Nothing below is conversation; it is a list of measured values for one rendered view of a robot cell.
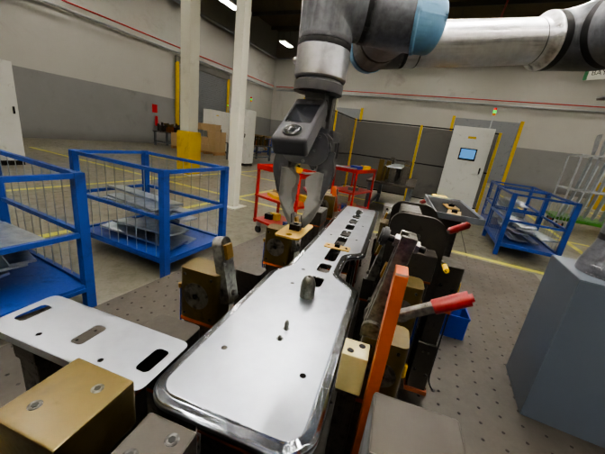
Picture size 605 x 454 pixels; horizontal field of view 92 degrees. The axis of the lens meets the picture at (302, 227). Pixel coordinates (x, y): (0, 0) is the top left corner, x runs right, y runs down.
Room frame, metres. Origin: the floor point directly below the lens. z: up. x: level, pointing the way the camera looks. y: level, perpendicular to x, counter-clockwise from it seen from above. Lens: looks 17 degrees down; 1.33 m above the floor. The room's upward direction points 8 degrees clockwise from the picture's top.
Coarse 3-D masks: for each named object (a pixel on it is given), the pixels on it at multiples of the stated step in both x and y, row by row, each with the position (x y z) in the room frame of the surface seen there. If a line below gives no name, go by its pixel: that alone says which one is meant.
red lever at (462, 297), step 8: (448, 296) 0.38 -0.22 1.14; (456, 296) 0.37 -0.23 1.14; (464, 296) 0.37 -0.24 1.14; (472, 296) 0.37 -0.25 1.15; (416, 304) 0.39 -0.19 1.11; (424, 304) 0.39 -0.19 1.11; (432, 304) 0.38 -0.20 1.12; (440, 304) 0.37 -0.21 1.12; (448, 304) 0.37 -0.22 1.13; (456, 304) 0.37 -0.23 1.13; (464, 304) 0.36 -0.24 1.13; (472, 304) 0.36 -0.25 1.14; (400, 312) 0.39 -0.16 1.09; (408, 312) 0.38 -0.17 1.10; (416, 312) 0.38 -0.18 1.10; (424, 312) 0.38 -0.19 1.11; (432, 312) 0.38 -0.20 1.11; (440, 312) 0.37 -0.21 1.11; (400, 320) 0.39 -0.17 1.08
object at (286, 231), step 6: (294, 222) 0.45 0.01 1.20; (300, 222) 0.48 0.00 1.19; (282, 228) 0.44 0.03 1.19; (288, 228) 0.44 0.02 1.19; (294, 228) 0.43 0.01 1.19; (300, 228) 0.44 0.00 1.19; (306, 228) 0.45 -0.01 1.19; (276, 234) 0.41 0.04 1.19; (282, 234) 0.41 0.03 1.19; (288, 234) 0.42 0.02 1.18; (294, 234) 0.41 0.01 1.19; (300, 234) 0.42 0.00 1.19; (294, 240) 0.40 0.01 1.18
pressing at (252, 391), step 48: (336, 240) 0.97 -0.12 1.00; (288, 288) 0.58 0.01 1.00; (336, 288) 0.61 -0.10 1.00; (240, 336) 0.41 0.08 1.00; (288, 336) 0.42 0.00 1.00; (336, 336) 0.44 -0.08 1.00; (192, 384) 0.30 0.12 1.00; (240, 384) 0.31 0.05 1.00; (288, 384) 0.32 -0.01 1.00; (240, 432) 0.25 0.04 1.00; (288, 432) 0.25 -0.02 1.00
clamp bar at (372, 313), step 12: (384, 228) 0.41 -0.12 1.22; (384, 240) 0.39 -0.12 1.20; (396, 240) 0.39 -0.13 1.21; (408, 240) 0.38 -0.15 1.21; (396, 252) 0.38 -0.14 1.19; (408, 252) 0.38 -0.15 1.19; (420, 252) 0.39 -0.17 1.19; (396, 264) 0.38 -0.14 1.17; (384, 276) 0.39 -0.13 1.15; (384, 288) 0.39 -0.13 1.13; (372, 300) 0.42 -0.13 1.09; (384, 300) 0.38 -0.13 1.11; (372, 312) 0.39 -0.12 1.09
